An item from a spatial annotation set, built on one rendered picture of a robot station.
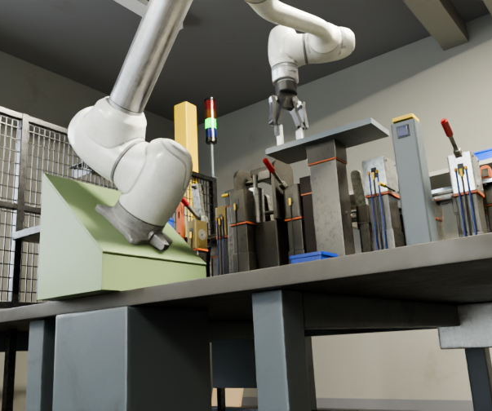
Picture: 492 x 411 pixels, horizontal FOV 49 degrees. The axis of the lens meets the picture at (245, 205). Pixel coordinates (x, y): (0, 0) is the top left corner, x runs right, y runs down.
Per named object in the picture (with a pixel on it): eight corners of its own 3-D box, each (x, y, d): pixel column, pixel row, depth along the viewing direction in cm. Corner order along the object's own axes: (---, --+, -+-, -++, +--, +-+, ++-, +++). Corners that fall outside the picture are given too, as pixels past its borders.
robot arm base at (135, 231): (141, 254, 142) (151, 236, 141) (92, 207, 152) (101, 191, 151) (181, 253, 158) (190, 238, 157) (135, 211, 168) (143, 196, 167)
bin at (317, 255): (342, 285, 151) (339, 254, 153) (325, 283, 143) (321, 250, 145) (308, 289, 157) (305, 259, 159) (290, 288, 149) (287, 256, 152)
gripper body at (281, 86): (281, 76, 177) (282, 102, 174) (302, 81, 181) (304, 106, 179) (269, 86, 183) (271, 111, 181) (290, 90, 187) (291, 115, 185)
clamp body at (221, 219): (244, 305, 199) (239, 208, 209) (226, 304, 191) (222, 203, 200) (230, 307, 203) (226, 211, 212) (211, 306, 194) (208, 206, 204)
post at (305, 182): (329, 293, 175) (318, 177, 185) (321, 293, 171) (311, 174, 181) (316, 295, 178) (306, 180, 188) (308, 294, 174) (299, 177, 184)
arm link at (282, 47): (266, 63, 179) (305, 56, 177) (263, 22, 183) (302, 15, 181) (272, 77, 190) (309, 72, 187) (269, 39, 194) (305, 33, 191)
